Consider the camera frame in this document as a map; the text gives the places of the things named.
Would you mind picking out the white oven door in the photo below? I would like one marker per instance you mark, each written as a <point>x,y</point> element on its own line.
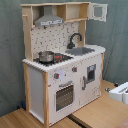
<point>65,98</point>

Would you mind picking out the white microwave door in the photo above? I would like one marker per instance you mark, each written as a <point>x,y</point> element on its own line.
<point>98,12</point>

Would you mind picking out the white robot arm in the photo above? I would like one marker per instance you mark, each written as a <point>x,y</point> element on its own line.
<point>119,93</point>

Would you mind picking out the wooden toy kitchen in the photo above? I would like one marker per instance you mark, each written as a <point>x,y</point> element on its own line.
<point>40,84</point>

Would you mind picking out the black toy stovetop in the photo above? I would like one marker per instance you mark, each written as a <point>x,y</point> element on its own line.
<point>58,58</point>

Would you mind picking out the right red stove knob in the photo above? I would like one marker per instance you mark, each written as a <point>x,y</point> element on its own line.
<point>74,69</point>

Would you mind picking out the red stove knob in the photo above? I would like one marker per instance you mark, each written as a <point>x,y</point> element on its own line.
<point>74,69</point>
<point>56,75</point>

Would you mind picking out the left red stove knob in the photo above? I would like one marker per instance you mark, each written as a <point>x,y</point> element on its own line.
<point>56,75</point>

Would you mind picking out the grey toy sink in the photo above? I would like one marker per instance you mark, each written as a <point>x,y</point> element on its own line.
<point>79,51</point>

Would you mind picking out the black toy faucet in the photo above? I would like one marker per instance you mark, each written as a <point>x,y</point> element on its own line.
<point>71,44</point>

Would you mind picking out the metal toy pot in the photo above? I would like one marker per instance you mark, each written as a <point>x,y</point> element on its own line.
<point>46,56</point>

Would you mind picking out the white cabinet door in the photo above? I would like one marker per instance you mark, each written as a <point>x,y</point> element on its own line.
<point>90,79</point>

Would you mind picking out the grey range hood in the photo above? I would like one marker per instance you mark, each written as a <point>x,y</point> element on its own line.
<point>48,18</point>

